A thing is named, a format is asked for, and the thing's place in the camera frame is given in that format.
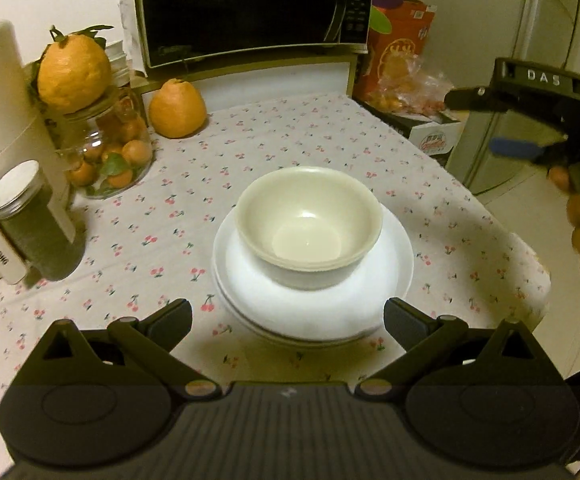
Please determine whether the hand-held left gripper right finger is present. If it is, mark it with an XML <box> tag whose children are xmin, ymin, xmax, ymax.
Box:
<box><xmin>355</xmin><ymin>297</ymin><xmax>566</xmax><ymax>401</ymax></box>

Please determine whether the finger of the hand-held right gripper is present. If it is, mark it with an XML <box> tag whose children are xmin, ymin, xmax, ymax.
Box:
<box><xmin>445</xmin><ymin>87</ymin><xmax>521</xmax><ymax>111</ymax></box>
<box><xmin>490</xmin><ymin>137</ymin><xmax>569</xmax><ymax>163</ymax></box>

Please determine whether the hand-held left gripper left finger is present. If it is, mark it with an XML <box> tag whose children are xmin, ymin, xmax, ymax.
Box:
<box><xmin>12</xmin><ymin>299</ymin><xmax>221</xmax><ymax>402</ymax></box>

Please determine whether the white plate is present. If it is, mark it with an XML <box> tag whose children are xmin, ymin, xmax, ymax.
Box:
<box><xmin>212</xmin><ymin>204</ymin><xmax>415</xmax><ymax>333</ymax></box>

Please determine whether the plastic bag of oranges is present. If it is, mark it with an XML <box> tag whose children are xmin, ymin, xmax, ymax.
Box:
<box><xmin>370</xmin><ymin>55</ymin><xmax>453</xmax><ymax>117</ymax></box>

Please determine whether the black and white cardboard box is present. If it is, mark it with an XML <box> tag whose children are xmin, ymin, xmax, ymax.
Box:
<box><xmin>360</xmin><ymin>97</ymin><xmax>463</xmax><ymax>157</ymax></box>

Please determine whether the orange fruit box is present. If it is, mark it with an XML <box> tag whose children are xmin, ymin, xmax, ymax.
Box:
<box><xmin>365</xmin><ymin>0</ymin><xmax>439</xmax><ymax>106</ymax></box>

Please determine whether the cherry print tablecloth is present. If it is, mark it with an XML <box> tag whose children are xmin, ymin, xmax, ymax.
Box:
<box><xmin>0</xmin><ymin>92</ymin><xmax>553</xmax><ymax>441</ymax></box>

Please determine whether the dark jar with metal lid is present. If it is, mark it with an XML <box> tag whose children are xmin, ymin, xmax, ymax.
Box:
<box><xmin>0</xmin><ymin>160</ymin><xmax>87</xmax><ymax>282</ymax></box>

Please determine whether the pile of small oranges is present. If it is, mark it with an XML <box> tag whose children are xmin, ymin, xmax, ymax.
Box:
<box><xmin>67</xmin><ymin>115</ymin><xmax>152</xmax><ymax>196</ymax></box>

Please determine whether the white olive-edged microwave stand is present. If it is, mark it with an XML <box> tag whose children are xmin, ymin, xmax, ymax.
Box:
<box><xmin>130</xmin><ymin>52</ymin><xmax>360</xmax><ymax>106</ymax></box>

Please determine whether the glass bowl of kumquats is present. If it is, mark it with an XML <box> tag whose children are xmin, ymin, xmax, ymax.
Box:
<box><xmin>57</xmin><ymin>85</ymin><xmax>153</xmax><ymax>200</ymax></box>

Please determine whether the large orange with stem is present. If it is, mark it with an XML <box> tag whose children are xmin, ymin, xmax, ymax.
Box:
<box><xmin>148</xmin><ymin>78</ymin><xmax>207</xmax><ymax>139</ymax></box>

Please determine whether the black microwave oven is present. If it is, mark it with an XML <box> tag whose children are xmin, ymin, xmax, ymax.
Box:
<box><xmin>134</xmin><ymin>0</ymin><xmax>377</xmax><ymax>70</ymax></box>

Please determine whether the orange label jar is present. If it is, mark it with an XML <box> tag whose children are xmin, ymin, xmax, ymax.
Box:
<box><xmin>109</xmin><ymin>60</ymin><xmax>133</xmax><ymax>90</ymax></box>

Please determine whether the large orange with leaves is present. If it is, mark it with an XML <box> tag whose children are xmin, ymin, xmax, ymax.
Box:
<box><xmin>32</xmin><ymin>24</ymin><xmax>115</xmax><ymax>115</ymax></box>

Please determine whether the white electric kettle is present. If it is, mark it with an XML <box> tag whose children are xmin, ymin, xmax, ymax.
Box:
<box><xmin>0</xmin><ymin>20</ymin><xmax>78</xmax><ymax>287</ymax></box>

